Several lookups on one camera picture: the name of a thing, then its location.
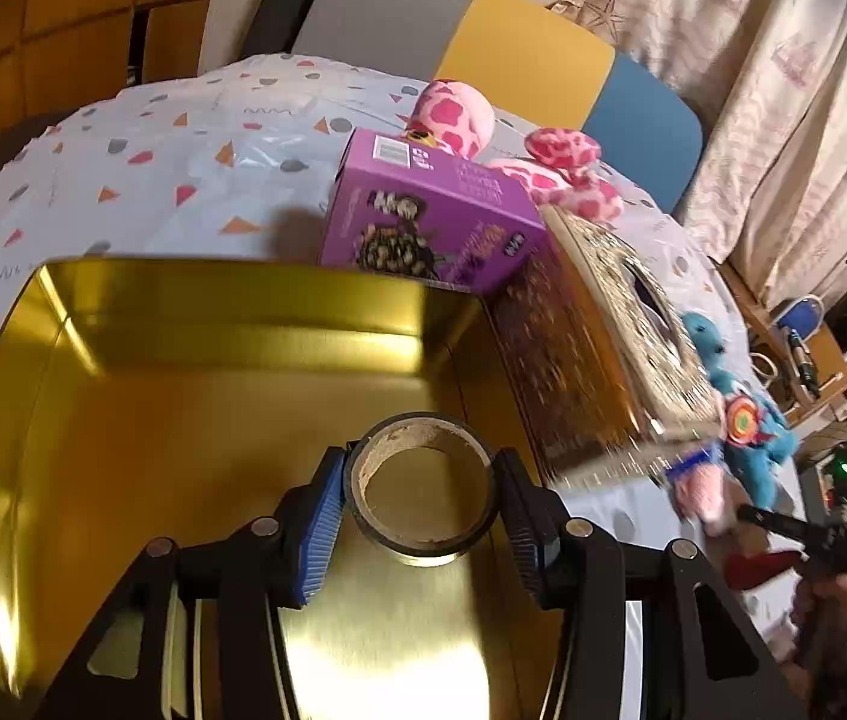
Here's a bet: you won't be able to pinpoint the grey yellow blue chair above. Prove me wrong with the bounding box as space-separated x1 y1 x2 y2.
241 0 703 213

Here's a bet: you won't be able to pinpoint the wooden side table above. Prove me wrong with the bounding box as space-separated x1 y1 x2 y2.
720 263 847 427

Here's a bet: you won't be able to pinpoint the gold metal tin box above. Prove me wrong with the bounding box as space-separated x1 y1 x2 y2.
0 259 556 718

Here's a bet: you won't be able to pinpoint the black tape roll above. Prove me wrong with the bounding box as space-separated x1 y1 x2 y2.
343 411 495 567

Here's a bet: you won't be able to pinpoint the small blue teddy bear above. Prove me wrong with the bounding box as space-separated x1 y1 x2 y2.
682 312 732 394

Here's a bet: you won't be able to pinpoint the red fuzzy plush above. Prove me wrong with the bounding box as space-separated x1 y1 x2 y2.
723 550 803 592

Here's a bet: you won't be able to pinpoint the blue folding chair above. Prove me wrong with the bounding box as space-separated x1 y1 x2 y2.
773 294 825 341

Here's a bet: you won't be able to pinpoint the patterned beige curtain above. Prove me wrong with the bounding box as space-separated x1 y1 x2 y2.
552 0 847 307

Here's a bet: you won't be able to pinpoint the patterned light blue tablecloth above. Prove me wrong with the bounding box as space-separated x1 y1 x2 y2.
0 55 757 546

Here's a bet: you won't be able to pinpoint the blue monster plush toy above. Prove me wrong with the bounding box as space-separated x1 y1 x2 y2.
710 369 799 511

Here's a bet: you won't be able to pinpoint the pink spotted plush toy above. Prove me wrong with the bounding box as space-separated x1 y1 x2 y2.
403 80 624 223

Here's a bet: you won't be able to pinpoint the purple cardboard box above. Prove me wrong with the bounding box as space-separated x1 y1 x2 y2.
321 128 545 294

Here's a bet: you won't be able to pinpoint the wooden wardrobe panels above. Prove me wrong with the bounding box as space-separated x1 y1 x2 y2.
0 0 210 166

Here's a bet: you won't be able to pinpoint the ornate silver tissue box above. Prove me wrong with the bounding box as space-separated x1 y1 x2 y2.
490 206 721 489

